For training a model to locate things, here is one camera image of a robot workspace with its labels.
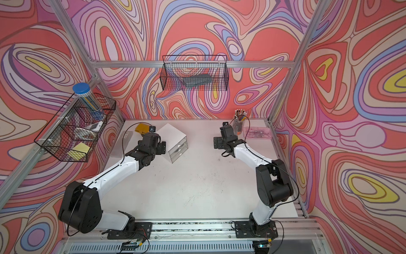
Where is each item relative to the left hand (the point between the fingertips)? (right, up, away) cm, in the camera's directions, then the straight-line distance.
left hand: (155, 143), depth 88 cm
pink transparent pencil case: (+65, +6, +23) cm, 70 cm away
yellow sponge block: (-16, +9, +22) cm, 29 cm away
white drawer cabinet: (+11, +1, +3) cm, 11 cm away
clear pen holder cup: (+51, +17, +13) cm, 55 cm away
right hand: (+40, 0, +6) cm, 40 cm away
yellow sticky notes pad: (-31, -1, -14) cm, 34 cm away
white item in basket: (-24, +9, -15) cm, 29 cm away
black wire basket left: (-33, +6, -16) cm, 37 cm away
